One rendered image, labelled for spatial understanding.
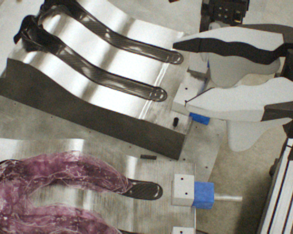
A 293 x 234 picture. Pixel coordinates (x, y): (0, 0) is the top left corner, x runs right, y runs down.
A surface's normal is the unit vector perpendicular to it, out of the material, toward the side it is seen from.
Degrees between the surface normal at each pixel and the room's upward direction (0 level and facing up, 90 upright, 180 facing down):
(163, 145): 90
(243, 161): 0
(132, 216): 12
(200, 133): 0
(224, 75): 86
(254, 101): 8
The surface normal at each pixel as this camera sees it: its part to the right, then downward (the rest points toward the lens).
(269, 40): 0.10, -0.70
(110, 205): 0.58, -0.48
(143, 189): 0.11, -0.54
